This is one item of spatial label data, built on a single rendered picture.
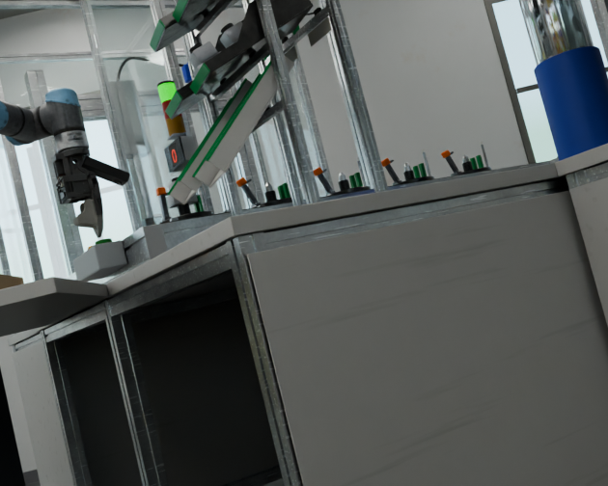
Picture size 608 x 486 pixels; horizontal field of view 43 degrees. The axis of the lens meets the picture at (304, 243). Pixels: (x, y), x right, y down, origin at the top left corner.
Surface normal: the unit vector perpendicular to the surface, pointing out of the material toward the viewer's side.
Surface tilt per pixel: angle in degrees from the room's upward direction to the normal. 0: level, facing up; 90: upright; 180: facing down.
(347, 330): 90
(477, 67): 90
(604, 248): 90
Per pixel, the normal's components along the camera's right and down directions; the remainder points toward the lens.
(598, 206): -0.83, 0.16
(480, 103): 0.02, -0.09
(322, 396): 0.50, -0.19
